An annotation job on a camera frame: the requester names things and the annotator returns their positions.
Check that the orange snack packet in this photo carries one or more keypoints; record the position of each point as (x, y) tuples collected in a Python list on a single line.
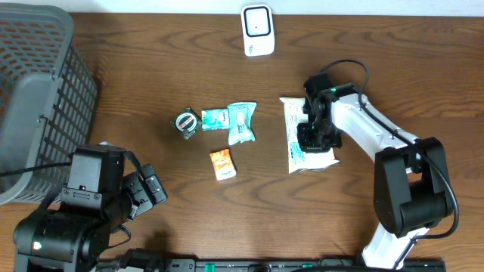
[(223, 165)]

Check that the teal white snack packet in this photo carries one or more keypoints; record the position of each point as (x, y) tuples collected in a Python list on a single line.
[(240, 115)]

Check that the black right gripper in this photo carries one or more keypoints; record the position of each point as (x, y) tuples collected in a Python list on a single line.
[(308, 146)]

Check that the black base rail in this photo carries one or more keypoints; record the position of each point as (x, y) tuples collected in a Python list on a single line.
[(182, 265)]

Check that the dark grey plastic basket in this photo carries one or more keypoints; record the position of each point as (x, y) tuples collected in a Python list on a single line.
[(48, 100)]

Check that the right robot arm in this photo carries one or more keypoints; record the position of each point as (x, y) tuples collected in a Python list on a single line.
[(412, 192)]

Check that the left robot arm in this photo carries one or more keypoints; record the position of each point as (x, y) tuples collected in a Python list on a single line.
[(72, 226)]

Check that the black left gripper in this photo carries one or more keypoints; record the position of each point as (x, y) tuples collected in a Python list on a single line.
[(150, 185)]

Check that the white yellow chip bag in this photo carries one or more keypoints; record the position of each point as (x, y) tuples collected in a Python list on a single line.
[(299, 160)]

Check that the white barcode scanner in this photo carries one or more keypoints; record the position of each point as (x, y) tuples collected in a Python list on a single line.
[(258, 30)]

